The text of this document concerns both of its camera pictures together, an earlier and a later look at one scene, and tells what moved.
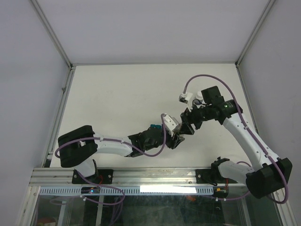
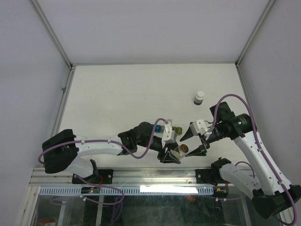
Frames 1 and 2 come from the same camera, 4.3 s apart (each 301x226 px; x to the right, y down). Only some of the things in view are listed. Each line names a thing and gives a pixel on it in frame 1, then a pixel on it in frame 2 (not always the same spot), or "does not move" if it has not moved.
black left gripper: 171,142 -> 166,157
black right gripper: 187,117 -> 200,151
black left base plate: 101,176 does not move
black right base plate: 212,176 does not move
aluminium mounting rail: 125,176 does not move
